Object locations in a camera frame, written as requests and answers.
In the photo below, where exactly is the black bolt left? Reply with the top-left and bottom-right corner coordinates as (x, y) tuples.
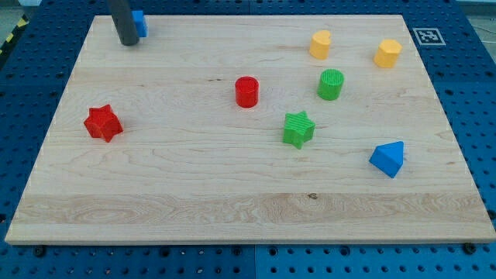
(33, 245), (47, 258)

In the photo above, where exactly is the yellow hexagon block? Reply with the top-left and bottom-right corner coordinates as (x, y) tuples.
(373, 39), (402, 68)

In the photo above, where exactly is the green cylinder block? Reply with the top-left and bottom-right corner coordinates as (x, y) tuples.
(317, 69), (344, 101)

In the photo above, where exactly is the red star block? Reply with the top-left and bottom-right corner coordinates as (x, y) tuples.
(84, 104), (123, 143)

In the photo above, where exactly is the red cylinder block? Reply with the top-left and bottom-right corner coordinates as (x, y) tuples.
(235, 76), (260, 108)

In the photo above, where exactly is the black bolt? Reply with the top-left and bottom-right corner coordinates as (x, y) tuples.
(33, 245), (47, 258)
(463, 243), (477, 255)

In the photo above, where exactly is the grey cylindrical robot arm tip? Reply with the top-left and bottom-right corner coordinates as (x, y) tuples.
(107, 0), (140, 47)

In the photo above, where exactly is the blue cube block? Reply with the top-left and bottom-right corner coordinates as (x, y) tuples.
(132, 10), (148, 38)

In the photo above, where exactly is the wooden board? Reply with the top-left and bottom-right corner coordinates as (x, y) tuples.
(5, 15), (495, 245)

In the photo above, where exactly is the black bolt right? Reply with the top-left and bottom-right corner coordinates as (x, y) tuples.
(463, 243), (477, 255)

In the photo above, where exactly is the yellow heart block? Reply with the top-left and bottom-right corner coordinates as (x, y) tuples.
(308, 30), (331, 60)

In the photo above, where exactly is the green star block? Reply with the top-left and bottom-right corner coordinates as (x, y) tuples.
(283, 111), (315, 150)

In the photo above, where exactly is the blue triangle block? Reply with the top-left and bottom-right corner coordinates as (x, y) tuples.
(369, 141), (405, 178)

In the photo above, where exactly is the white fiducial marker tag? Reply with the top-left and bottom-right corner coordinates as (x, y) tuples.
(413, 27), (446, 46)

